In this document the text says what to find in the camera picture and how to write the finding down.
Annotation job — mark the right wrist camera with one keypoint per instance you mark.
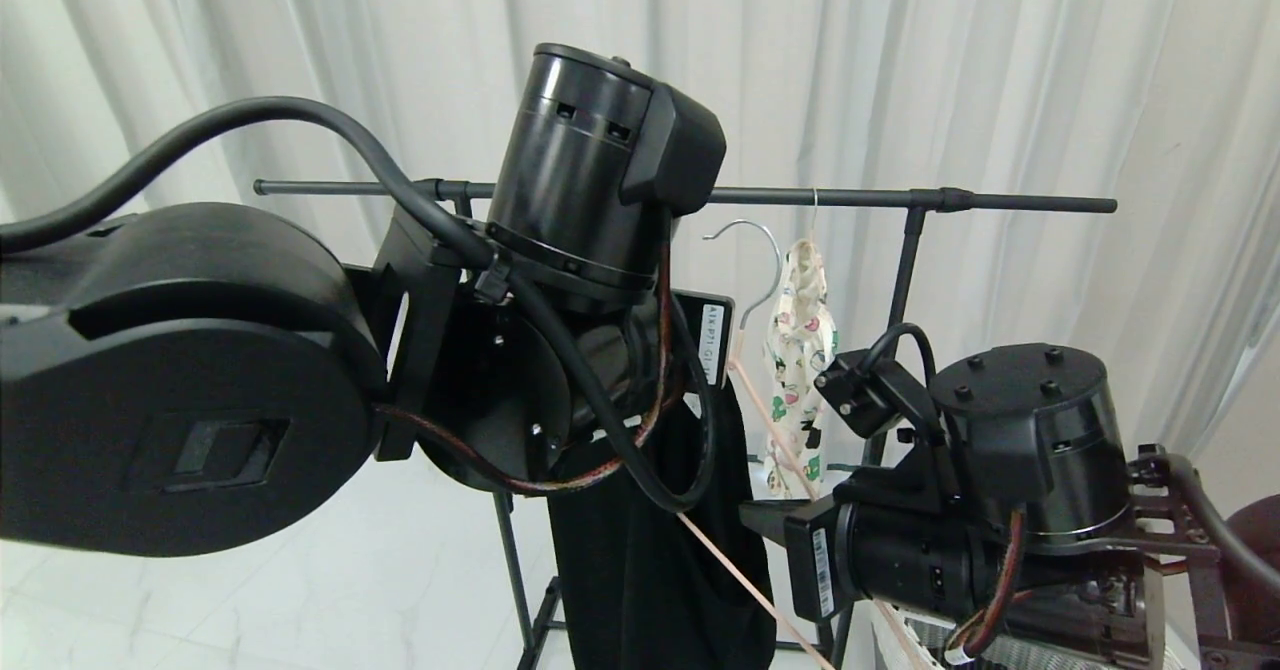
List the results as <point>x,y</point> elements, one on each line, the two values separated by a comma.
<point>870,390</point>

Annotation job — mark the cream printed garment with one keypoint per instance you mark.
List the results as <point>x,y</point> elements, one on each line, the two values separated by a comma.
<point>800,350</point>

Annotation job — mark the pink clothes hanger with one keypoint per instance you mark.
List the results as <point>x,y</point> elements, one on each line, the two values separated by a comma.
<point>815,215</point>
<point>770,420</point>

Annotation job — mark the white laundry basket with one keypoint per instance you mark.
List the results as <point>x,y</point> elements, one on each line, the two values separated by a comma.
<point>1050,658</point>

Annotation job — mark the white curtain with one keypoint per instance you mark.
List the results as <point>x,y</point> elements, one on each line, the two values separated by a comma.
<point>950,70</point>

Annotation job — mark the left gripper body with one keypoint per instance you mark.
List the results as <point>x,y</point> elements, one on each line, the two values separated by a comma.
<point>712,350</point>

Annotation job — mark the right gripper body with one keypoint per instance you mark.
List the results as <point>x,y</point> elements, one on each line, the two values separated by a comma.
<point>900,560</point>

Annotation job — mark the black garment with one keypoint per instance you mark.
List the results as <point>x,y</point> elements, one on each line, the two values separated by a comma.
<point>640,570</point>

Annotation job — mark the black clothes rack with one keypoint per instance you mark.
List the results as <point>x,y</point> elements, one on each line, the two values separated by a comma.
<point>850,196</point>

